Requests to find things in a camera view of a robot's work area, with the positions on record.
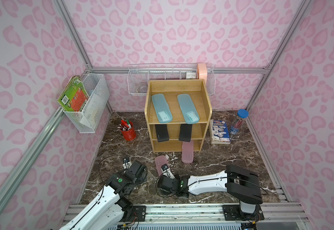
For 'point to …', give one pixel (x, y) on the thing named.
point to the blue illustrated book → (218, 132)
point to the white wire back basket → (138, 74)
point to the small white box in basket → (191, 75)
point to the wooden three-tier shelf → (176, 110)
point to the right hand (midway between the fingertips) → (165, 185)
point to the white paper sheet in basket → (93, 112)
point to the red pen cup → (127, 130)
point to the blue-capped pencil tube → (242, 115)
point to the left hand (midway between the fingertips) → (137, 174)
